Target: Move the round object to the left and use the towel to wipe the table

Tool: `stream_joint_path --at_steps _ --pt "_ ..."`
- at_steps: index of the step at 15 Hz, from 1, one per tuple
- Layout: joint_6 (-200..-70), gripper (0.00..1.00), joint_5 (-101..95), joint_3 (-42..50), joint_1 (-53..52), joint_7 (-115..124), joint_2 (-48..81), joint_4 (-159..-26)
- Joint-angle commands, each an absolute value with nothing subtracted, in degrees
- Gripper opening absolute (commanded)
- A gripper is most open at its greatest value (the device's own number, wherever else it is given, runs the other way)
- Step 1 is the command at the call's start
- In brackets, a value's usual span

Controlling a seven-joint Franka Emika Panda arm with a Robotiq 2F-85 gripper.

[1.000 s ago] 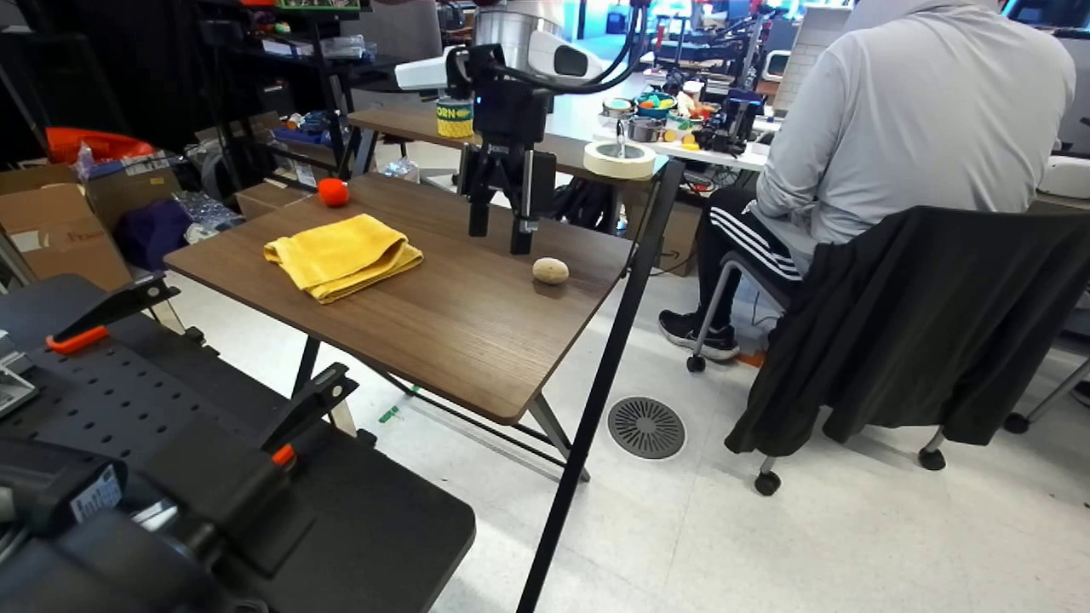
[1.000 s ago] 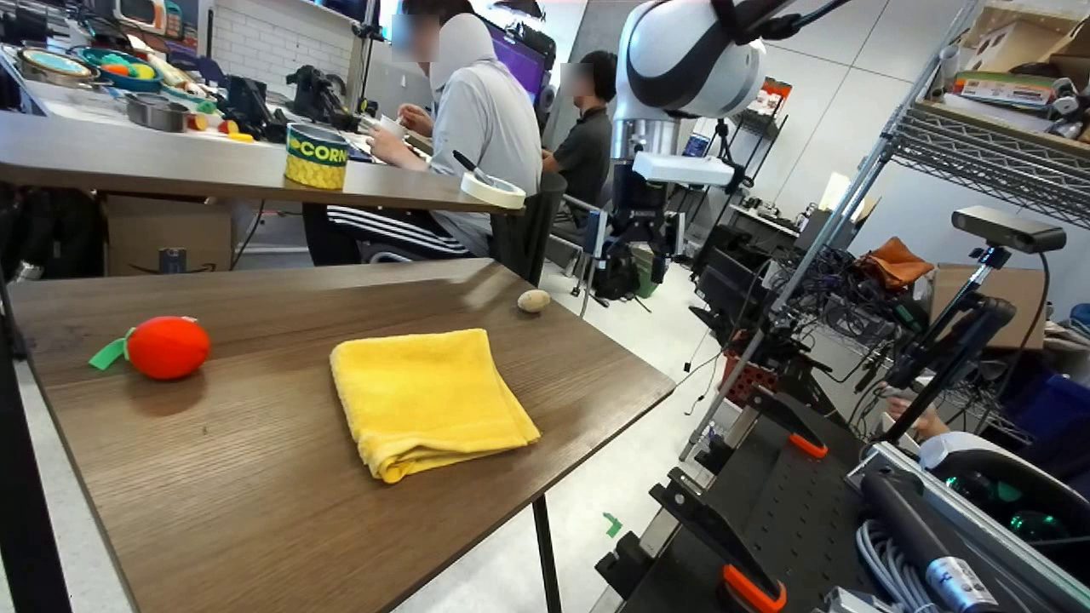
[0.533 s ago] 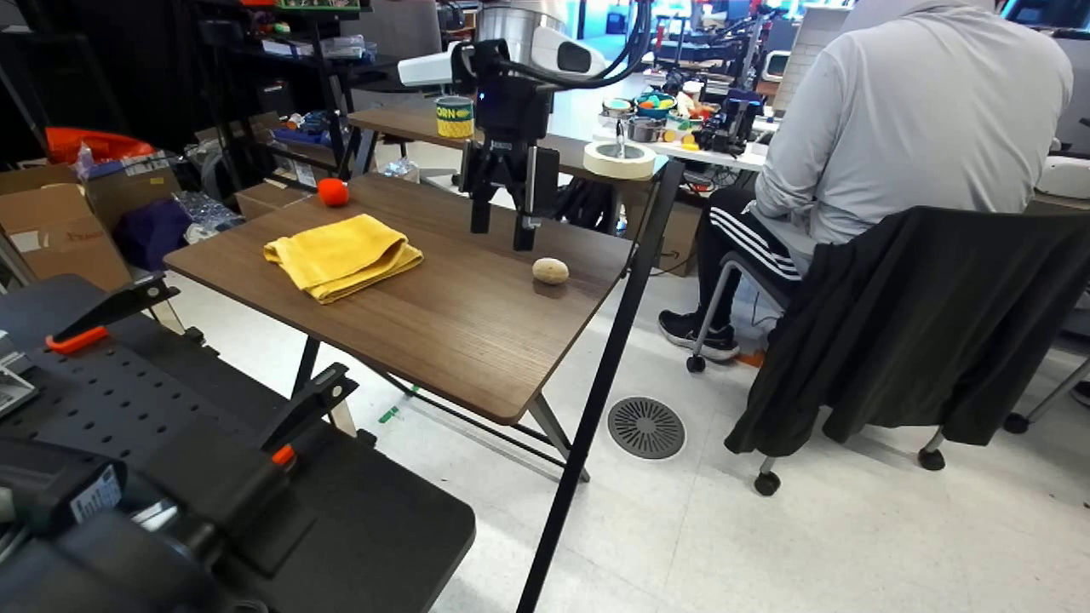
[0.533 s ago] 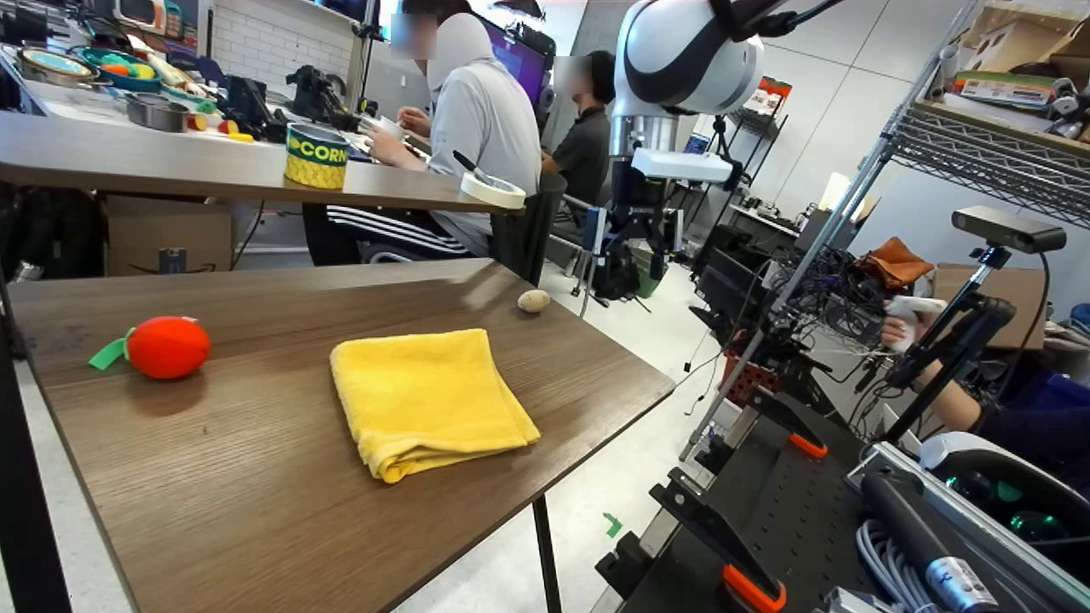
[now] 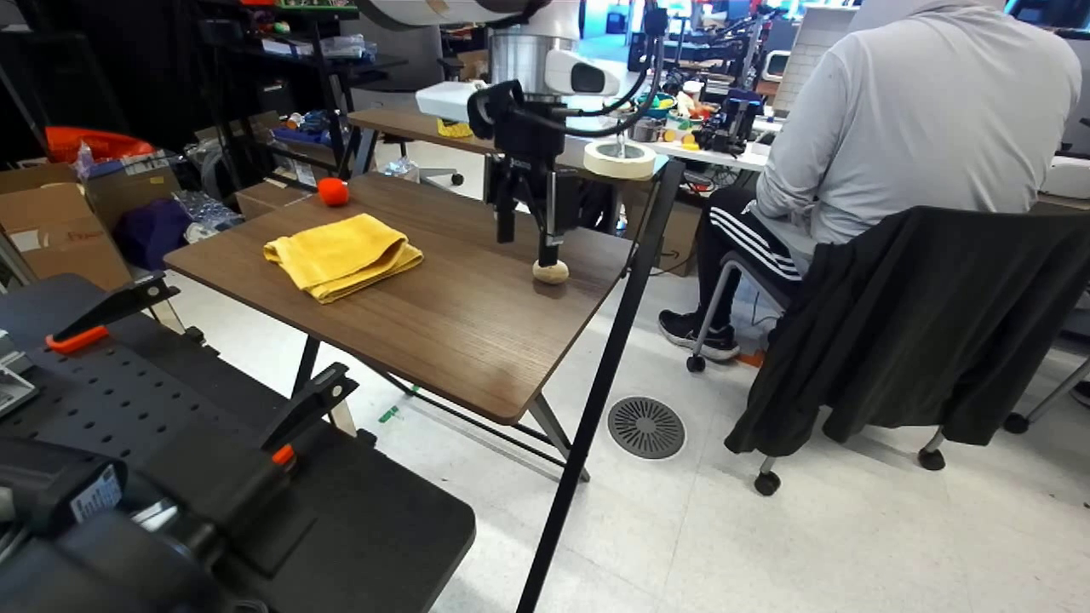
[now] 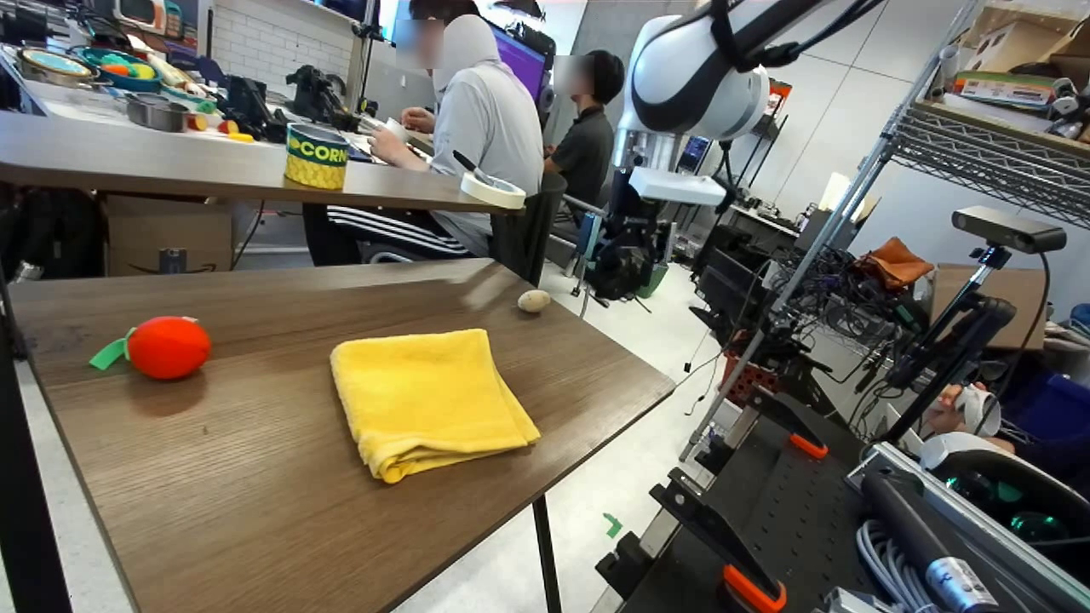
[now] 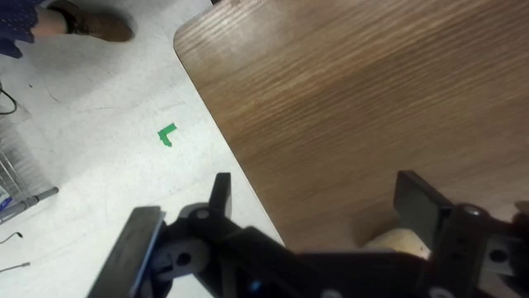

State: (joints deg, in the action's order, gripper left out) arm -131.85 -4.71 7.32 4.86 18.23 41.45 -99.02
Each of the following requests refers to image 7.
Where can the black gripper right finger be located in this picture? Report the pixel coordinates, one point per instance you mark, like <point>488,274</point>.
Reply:
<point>422,205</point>

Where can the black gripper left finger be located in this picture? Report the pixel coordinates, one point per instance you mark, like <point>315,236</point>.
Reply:
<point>220,193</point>

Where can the grey metal rod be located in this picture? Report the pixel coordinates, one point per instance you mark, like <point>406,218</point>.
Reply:
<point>30,203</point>

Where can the green floor tape mark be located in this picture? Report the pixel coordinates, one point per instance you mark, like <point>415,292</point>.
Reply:
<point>166,137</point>

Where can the brown shoe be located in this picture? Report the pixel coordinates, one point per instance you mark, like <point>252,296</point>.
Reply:
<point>93,26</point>

